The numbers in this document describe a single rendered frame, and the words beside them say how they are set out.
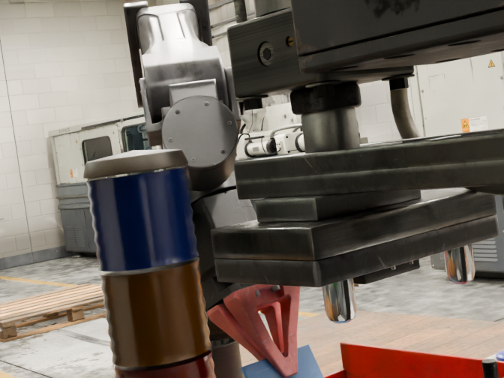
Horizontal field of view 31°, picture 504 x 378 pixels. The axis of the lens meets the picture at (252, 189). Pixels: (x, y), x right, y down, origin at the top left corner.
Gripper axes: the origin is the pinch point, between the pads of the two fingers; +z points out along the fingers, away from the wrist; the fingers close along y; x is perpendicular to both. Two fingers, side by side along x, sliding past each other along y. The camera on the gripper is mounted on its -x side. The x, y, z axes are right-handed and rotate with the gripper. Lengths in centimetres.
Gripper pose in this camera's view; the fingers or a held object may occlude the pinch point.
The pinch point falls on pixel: (284, 367)
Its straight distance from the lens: 72.8
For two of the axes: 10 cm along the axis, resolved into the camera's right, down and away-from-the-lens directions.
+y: 5.2, -4.4, -7.3
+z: 3.9, 8.8, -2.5
